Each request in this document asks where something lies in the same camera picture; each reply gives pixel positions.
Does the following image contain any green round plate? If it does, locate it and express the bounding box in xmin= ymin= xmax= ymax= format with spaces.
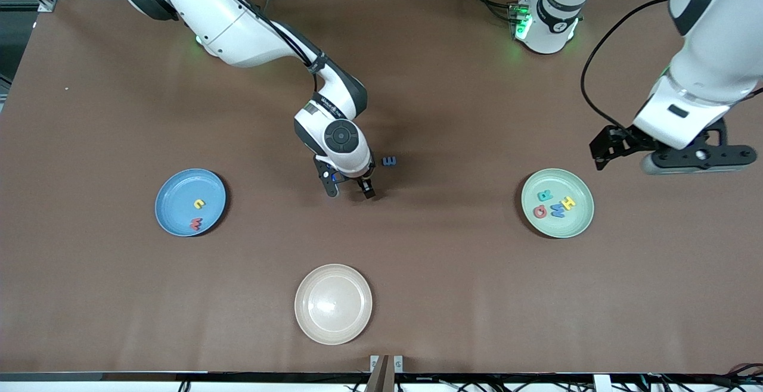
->
xmin=521 ymin=168 xmax=595 ymax=239

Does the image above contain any beige round plate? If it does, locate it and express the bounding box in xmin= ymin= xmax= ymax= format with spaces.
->
xmin=294 ymin=264 xmax=373 ymax=346

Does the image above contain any blue round plate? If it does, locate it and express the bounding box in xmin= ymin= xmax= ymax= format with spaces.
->
xmin=154 ymin=169 xmax=227 ymax=238

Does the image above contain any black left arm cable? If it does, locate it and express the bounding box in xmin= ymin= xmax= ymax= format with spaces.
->
xmin=581 ymin=0 xmax=672 ymax=133

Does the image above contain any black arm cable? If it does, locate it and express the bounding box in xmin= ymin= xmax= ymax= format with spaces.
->
xmin=581 ymin=0 xmax=672 ymax=133
xmin=200 ymin=0 xmax=327 ymax=77

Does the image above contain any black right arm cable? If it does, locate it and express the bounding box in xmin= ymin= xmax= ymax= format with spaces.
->
xmin=200 ymin=0 xmax=327 ymax=77

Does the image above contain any metal table edge bracket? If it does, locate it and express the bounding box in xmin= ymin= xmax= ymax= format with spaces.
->
xmin=370 ymin=354 xmax=404 ymax=392

